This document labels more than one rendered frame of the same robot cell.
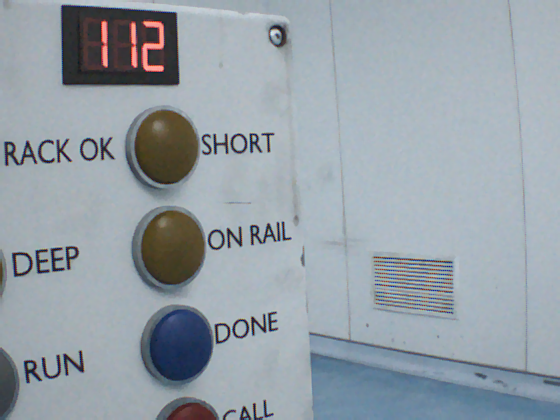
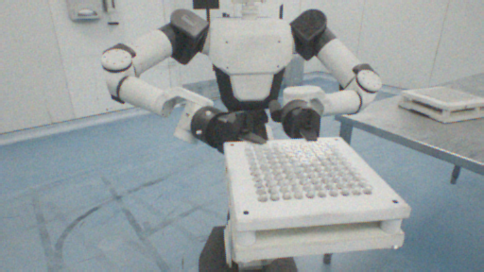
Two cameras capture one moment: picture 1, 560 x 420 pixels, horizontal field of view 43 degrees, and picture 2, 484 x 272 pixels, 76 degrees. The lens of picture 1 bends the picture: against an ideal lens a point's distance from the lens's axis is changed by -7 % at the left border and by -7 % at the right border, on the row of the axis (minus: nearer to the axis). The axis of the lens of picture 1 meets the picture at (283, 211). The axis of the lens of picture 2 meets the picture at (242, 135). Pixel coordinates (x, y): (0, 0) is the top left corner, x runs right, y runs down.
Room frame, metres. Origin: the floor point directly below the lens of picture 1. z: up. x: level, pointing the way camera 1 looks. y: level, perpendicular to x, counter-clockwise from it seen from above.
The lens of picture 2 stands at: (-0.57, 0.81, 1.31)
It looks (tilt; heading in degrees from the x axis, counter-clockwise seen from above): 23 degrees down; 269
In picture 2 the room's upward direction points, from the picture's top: straight up
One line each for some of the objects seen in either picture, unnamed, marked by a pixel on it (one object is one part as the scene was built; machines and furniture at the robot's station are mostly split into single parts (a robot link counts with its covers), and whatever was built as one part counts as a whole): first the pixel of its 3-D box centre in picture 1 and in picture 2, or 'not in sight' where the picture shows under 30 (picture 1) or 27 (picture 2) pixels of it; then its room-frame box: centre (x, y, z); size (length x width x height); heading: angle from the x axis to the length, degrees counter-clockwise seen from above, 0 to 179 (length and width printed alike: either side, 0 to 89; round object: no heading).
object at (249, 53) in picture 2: not in sight; (247, 57); (-0.60, -0.34, 1.12); 0.34 x 0.30 x 0.36; 6
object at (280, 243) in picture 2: not in sight; (298, 196); (-0.67, 0.35, 0.99); 0.24 x 0.24 x 0.02; 6
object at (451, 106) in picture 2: not in sight; (443, 97); (-1.47, -0.48, 0.92); 0.25 x 0.24 x 0.02; 108
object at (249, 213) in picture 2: not in sight; (300, 173); (-0.67, 0.35, 1.03); 0.25 x 0.24 x 0.02; 6
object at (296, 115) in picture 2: not in sight; (302, 127); (-0.72, 0.13, 1.03); 0.12 x 0.10 x 0.13; 88
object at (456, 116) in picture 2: not in sight; (440, 108); (-1.47, -0.48, 0.87); 0.24 x 0.24 x 0.02; 18
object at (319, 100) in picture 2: not in sight; (304, 103); (-0.76, -0.03, 1.04); 0.13 x 0.07 x 0.09; 24
